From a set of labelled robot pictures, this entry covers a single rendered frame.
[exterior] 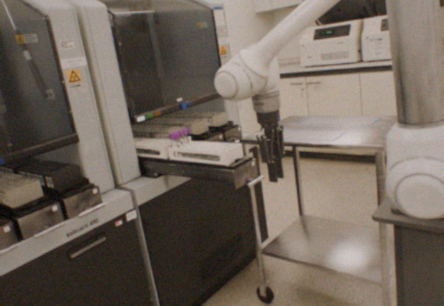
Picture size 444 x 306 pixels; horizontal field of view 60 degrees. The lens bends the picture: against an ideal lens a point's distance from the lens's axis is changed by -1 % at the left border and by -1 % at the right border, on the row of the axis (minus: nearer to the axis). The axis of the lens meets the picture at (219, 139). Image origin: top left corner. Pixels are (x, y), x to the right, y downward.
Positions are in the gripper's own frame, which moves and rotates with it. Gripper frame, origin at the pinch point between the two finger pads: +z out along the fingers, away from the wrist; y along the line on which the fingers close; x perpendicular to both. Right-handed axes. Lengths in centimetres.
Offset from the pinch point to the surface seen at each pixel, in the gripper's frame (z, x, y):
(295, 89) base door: 8, -117, -229
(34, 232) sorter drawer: 4, -53, 59
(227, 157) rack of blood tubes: -5.0, -15.8, 4.7
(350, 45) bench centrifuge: -26, -60, -229
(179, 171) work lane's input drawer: 1.4, -39.1, 6.8
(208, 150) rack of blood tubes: -7.2, -23.6, 5.1
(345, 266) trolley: 52, 8, -30
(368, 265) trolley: 52, 15, -35
